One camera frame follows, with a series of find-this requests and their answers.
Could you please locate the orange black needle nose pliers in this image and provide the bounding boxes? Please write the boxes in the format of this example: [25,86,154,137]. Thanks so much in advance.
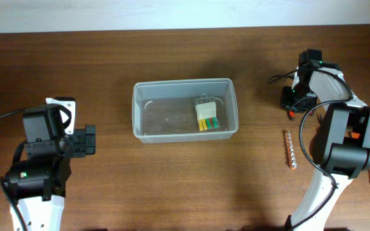
[314,113,360,144]

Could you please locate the clear case of coloured plugs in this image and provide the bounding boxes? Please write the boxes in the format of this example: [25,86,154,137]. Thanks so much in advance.
[195,93,222,132]

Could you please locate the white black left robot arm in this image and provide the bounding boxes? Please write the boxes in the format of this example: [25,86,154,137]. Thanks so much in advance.
[0,103,96,230]

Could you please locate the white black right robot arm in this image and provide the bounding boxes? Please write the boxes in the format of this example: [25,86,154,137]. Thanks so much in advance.
[281,49,370,230]

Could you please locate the orange socket bit rail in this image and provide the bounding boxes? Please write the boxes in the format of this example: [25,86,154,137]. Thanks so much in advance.
[283,131,297,169]

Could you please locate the clear plastic storage container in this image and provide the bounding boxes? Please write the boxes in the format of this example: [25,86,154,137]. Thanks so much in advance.
[132,78,239,144]

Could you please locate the red handled small pliers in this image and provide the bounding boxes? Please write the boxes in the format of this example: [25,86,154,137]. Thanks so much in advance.
[288,111,295,121]

